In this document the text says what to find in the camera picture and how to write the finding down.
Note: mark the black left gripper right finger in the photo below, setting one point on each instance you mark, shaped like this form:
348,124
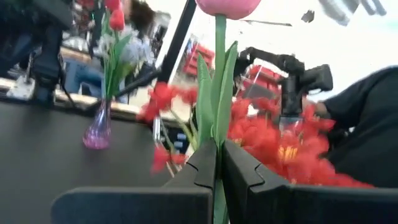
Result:
311,205

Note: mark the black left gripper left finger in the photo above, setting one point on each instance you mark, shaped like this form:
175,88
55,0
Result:
140,205

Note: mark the red flower bunch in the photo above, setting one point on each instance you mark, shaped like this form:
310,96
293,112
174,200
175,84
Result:
264,140

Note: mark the white striped flower bunch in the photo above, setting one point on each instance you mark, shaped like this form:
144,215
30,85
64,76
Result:
133,49

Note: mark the pink artificial tulip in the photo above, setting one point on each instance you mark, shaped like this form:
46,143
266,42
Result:
228,7

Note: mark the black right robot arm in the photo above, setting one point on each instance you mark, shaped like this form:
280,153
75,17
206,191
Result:
49,62

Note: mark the purple glass vase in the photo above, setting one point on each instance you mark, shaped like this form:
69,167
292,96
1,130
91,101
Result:
98,133

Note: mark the wooden table edge strip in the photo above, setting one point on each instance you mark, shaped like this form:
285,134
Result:
124,109

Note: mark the black frame post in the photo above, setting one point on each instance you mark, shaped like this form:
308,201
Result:
177,40

